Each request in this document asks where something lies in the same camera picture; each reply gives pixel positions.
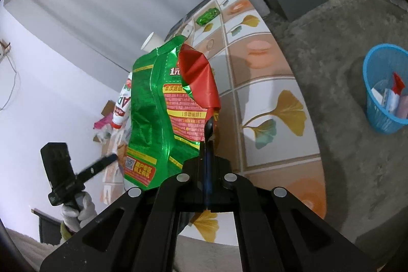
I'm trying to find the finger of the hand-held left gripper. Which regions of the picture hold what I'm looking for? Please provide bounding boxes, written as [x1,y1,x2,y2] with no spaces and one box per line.
[76,153,119,186]

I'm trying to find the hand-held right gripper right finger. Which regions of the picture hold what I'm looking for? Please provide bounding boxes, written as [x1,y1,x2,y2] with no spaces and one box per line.
[206,117,380,272]

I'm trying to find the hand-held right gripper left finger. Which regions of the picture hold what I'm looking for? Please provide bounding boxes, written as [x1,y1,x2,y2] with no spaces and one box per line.
[40,138,208,272]

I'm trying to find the large green red snack bag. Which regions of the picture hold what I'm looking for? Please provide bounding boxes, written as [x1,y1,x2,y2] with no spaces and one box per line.
[123,35,221,191]

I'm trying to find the blue trash basket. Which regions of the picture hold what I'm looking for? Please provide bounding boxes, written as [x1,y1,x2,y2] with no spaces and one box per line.
[363,43,408,135]

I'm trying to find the person's left hand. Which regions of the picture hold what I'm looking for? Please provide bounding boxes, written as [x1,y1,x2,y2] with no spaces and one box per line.
[60,191,98,242]

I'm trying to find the tile-patterned tablecloth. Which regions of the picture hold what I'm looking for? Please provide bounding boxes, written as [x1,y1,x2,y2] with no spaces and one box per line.
[100,0,327,247]

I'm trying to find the dark low cabinet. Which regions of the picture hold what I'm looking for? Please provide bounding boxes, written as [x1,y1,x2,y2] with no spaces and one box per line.
[31,208,63,244]

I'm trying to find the white bottle with red label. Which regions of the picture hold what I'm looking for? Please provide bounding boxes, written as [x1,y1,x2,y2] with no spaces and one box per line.
[112,73,133,130]

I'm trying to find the white paper cup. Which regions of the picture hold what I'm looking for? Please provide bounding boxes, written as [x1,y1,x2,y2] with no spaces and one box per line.
[141,32,164,53]

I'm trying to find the small green snack packet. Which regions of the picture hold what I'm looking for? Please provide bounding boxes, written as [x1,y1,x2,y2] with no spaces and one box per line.
[195,8,221,27]

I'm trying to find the red white packet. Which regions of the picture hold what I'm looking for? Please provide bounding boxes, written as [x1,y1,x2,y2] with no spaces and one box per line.
[382,72,407,111]

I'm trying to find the white wall cable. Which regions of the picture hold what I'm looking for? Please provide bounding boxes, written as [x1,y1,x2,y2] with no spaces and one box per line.
[0,39,20,111]

